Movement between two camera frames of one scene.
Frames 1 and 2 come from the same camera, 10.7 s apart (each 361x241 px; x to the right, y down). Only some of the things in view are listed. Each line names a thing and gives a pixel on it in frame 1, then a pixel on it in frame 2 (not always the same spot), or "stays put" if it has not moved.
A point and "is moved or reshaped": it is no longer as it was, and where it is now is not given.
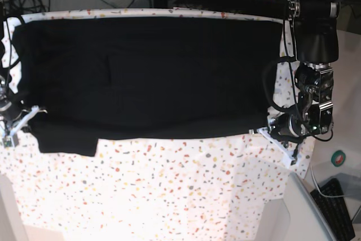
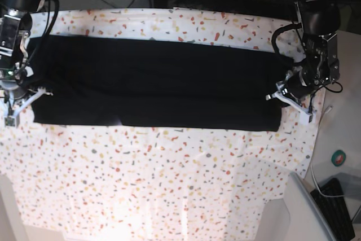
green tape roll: x=338 y=158 stays put
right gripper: x=287 y=127 to x=296 y=83
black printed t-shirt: x=91 y=78 is moved or reshaped
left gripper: x=10 y=113 to x=12 y=89
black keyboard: x=335 y=210 stays put
